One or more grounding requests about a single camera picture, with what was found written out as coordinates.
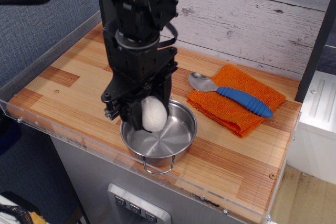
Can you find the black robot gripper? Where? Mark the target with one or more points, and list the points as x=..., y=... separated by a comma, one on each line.
x=140, y=69

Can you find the white plush egg black band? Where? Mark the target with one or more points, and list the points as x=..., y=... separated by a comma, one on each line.
x=154, y=114

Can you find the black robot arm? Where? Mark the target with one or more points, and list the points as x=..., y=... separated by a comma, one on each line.
x=139, y=40

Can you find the stainless steel pot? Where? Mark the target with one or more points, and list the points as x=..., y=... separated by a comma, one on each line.
x=158, y=151

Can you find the orange folded cloth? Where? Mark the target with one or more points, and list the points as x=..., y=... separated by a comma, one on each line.
x=229, y=108

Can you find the silver cabinet button panel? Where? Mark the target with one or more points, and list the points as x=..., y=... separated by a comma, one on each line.
x=137, y=205

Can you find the white aluminium block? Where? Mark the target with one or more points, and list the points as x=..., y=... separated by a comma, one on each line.
x=312, y=150

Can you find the blue handled metal spoon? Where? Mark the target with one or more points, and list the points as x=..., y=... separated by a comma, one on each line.
x=204, y=84

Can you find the clear acrylic guard rail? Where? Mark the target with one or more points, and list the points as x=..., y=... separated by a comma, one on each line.
x=222, y=179

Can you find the black vertical post right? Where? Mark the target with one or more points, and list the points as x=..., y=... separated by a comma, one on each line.
x=317, y=51

